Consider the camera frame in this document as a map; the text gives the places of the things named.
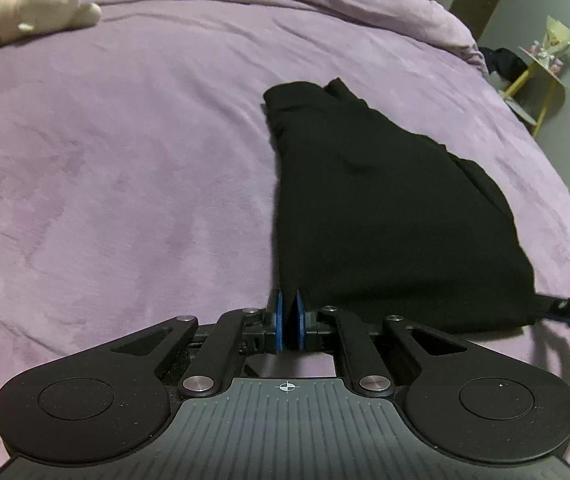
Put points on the black pants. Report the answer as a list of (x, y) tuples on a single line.
[(380, 200)]

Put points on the dark cloth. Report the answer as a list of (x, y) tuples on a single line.
[(505, 62)]

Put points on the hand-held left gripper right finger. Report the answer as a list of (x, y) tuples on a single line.
[(299, 321)]

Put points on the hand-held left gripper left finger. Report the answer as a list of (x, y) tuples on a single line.
[(279, 320)]

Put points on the purple blanket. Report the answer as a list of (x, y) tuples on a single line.
[(115, 170)]

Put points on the yellow side table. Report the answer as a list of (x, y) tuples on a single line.
[(545, 77)]

